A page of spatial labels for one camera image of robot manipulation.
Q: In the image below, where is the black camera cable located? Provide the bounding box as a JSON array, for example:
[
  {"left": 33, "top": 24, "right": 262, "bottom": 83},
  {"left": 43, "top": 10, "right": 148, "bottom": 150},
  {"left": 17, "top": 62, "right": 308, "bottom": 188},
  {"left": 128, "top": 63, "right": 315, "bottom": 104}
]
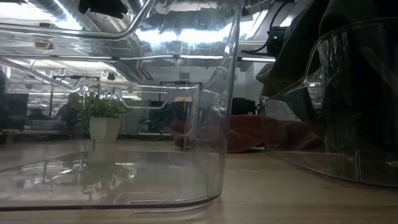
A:
[{"left": 241, "top": 0, "right": 295, "bottom": 55}]

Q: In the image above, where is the maroon cap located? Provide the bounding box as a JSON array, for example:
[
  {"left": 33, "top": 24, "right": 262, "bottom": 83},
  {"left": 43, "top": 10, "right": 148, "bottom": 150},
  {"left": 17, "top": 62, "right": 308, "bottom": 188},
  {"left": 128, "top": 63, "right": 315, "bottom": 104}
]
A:
[
  {"left": 229, "top": 114, "right": 280, "bottom": 147},
  {"left": 170, "top": 118, "right": 266, "bottom": 154}
]

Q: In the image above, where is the black screen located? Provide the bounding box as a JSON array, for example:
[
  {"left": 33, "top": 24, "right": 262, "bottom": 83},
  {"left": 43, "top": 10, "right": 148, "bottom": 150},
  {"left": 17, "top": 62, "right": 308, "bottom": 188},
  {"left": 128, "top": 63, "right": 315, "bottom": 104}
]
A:
[
  {"left": 0, "top": 93, "right": 29, "bottom": 131},
  {"left": 231, "top": 97, "right": 259, "bottom": 116}
]

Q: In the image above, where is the person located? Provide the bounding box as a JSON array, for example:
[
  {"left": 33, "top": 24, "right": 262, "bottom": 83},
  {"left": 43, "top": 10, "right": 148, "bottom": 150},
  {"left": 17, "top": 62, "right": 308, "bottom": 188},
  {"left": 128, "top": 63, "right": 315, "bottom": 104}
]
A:
[{"left": 55, "top": 92, "right": 82, "bottom": 131}]

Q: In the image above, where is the green plant in white pot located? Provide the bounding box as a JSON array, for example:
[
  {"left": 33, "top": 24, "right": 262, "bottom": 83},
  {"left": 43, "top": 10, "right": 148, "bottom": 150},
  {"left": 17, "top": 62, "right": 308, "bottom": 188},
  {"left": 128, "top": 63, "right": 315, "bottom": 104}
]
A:
[{"left": 74, "top": 91, "right": 130, "bottom": 143}]

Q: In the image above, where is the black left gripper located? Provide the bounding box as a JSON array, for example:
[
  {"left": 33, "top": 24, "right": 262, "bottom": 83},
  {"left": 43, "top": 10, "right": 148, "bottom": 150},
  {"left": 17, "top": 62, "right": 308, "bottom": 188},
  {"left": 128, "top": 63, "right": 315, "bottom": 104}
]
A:
[{"left": 77, "top": 0, "right": 129, "bottom": 19}]

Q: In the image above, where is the dark appliance with pale top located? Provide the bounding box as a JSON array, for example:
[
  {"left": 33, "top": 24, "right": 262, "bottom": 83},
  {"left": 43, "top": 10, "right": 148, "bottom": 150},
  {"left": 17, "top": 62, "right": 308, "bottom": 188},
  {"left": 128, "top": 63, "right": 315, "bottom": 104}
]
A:
[{"left": 172, "top": 96, "right": 194, "bottom": 121}]

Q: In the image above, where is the long ceiling light strip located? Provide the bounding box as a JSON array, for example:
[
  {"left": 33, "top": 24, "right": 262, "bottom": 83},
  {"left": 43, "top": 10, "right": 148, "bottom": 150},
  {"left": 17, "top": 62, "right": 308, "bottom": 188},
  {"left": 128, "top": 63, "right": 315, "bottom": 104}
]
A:
[{"left": 238, "top": 56, "right": 277, "bottom": 63}]

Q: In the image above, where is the clear plastic bin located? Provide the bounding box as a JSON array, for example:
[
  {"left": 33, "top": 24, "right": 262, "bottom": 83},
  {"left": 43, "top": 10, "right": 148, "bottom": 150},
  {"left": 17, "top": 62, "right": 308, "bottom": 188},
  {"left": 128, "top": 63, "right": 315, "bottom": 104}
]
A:
[
  {"left": 260, "top": 17, "right": 398, "bottom": 189},
  {"left": 0, "top": 0, "right": 245, "bottom": 212}
]

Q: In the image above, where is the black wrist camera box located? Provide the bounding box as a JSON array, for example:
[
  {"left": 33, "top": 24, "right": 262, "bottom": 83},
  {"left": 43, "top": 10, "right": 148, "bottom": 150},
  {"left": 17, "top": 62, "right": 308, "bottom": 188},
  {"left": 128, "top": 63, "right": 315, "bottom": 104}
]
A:
[{"left": 266, "top": 26, "right": 289, "bottom": 57}]

